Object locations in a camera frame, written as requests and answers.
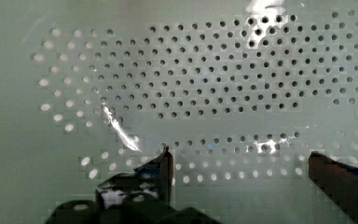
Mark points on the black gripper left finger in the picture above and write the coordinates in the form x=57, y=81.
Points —
x=152, y=178

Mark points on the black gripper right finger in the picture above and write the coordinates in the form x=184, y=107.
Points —
x=339, y=181

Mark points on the green plastic strainer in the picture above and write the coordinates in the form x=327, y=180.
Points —
x=240, y=91

